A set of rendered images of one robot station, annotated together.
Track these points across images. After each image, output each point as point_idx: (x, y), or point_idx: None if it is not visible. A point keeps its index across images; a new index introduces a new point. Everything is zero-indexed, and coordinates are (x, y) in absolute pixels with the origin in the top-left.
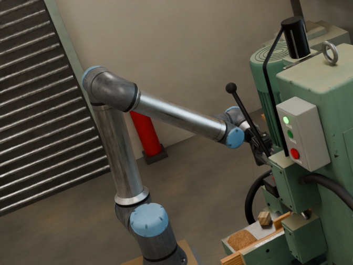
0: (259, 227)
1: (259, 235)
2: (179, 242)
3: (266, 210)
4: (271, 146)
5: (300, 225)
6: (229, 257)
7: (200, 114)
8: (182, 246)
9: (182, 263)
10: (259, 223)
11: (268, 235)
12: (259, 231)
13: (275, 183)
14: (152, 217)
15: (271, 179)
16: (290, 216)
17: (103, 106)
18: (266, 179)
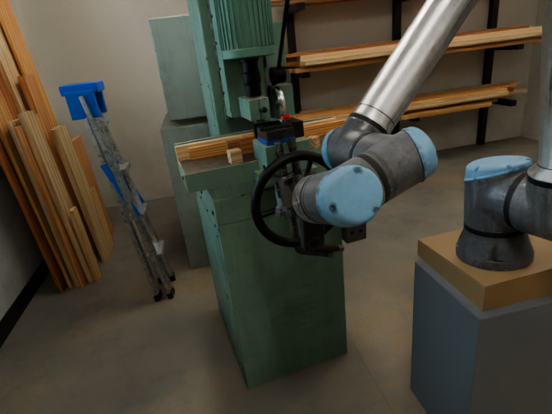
0: (321, 144)
1: (321, 140)
2: (492, 281)
3: (314, 165)
4: (281, 212)
5: (279, 84)
6: (346, 119)
7: (386, 61)
8: (481, 275)
9: (457, 241)
10: (319, 143)
11: (310, 126)
12: (320, 142)
13: (289, 118)
14: (482, 160)
15: (292, 120)
16: (284, 85)
17: None
18: (299, 120)
